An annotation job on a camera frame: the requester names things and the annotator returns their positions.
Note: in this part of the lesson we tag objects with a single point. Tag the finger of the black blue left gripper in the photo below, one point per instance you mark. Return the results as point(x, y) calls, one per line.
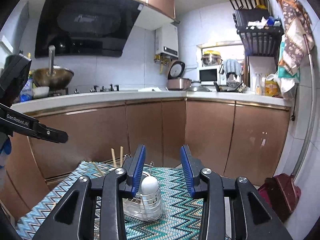
point(74, 215)

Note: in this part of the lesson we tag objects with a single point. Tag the clear wire utensil holder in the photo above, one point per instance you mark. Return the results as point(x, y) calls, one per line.
point(145, 207)

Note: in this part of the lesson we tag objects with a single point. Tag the white ceramic spoon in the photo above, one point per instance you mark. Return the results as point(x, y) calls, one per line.
point(149, 185)

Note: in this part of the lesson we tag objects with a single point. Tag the blue white gloved hand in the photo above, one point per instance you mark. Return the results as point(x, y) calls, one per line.
point(6, 149)

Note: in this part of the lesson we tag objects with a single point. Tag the blue label bottle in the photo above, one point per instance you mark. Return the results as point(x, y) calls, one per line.
point(27, 92)

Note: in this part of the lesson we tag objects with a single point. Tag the dark red dustpan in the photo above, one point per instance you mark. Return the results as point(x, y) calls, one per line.
point(281, 194)

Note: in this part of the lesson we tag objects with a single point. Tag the white small bowl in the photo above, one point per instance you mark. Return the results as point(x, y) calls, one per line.
point(40, 92)

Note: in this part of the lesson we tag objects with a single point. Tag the zigzag patterned table mat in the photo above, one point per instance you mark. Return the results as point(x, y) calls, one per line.
point(170, 214)

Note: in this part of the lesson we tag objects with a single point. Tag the black range hood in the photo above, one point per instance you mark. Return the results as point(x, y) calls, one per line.
point(86, 27)

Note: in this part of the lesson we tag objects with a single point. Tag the yellow oil bottle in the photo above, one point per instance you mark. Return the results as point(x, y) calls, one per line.
point(271, 86)

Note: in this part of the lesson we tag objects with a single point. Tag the metal pot lid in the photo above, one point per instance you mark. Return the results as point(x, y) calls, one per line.
point(196, 86)

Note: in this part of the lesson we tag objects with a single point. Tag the white microwave oven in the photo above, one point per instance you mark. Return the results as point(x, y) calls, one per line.
point(210, 74)

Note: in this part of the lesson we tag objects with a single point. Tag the rose gold rice cooker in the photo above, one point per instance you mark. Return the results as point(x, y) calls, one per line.
point(175, 81)

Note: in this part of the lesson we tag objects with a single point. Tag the white water heater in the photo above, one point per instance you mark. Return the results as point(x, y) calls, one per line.
point(166, 41)

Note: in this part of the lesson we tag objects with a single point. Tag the patterned hanging cloth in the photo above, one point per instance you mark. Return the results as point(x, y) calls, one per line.
point(298, 38)

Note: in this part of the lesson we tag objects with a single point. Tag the metal wok with handle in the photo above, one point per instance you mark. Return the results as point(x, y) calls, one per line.
point(54, 77)

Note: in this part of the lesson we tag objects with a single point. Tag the black wall rack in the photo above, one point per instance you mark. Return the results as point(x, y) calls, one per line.
point(259, 31)

